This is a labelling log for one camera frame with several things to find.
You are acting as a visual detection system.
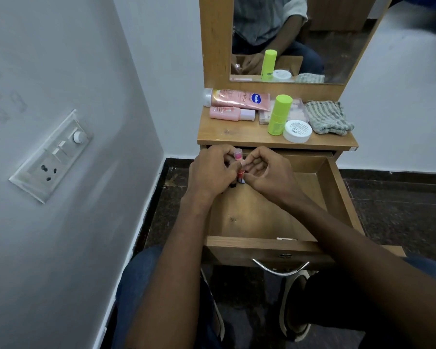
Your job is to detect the person's left hand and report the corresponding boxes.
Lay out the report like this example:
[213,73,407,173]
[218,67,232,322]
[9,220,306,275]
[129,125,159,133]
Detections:
[187,144,242,205]

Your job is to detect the person's right hand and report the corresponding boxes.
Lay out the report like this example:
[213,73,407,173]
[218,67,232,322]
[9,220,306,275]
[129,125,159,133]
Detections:
[241,145,308,212]

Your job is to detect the pink lip balm stick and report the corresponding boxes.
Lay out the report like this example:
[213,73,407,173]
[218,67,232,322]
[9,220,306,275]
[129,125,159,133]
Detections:
[233,148,246,185]

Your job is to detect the person's right forearm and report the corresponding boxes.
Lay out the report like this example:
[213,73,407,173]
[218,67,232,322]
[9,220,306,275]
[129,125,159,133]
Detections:
[276,195,436,349]

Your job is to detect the person's left forearm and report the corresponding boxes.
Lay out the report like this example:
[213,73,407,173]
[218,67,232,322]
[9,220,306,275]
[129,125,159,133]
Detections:
[125,196,218,349]

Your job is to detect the wooden dressing table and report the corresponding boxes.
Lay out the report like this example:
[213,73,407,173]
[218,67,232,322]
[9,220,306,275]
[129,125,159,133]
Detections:
[197,105,359,161]

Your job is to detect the wooden drawer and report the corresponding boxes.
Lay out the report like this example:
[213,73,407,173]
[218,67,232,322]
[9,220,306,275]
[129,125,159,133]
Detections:
[203,152,407,270]

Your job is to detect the small pink bottle white cap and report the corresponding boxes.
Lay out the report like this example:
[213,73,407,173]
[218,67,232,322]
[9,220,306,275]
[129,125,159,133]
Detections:
[209,106,256,122]

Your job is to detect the white round cream jar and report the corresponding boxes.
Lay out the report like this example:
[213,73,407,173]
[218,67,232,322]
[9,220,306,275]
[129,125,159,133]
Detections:
[283,120,313,144]

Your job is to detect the lime green bottle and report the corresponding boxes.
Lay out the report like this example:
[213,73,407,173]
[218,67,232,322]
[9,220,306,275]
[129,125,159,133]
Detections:
[268,94,293,136]

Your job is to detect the large pink lotion tube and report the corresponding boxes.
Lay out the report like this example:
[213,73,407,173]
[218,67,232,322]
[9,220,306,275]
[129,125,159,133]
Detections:
[203,88,271,112]

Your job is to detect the clear plastic packet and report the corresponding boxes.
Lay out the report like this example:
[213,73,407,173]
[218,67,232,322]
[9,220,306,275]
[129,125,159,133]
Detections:
[259,98,310,125]

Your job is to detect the striped grey cloth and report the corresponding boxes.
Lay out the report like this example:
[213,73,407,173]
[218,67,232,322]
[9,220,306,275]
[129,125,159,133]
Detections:
[305,100,355,136]

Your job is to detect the wooden framed mirror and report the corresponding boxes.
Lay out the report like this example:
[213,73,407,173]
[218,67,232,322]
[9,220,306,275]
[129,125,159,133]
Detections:
[199,0,395,102]

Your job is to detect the person's right shoe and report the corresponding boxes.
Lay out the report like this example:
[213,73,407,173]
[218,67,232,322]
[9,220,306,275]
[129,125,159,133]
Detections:
[278,269,322,343]

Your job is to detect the person's shoe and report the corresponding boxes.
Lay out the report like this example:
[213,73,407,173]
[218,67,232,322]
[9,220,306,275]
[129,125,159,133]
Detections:
[200,268,226,342]
[278,269,322,343]

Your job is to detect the blue jeans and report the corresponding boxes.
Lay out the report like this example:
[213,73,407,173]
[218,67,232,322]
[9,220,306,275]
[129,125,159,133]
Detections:
[110,245,436,349]

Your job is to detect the person's left shoe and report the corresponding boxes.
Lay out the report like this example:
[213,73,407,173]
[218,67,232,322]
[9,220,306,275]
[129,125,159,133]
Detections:
[200,268,226,342]

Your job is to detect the metal drawer handle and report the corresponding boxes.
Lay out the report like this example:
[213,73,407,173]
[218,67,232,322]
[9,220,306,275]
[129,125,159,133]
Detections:
[251,258,310,278]

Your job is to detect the white wall switch board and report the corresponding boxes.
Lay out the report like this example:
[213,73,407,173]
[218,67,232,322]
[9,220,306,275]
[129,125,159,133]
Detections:
[9,109,93,204]

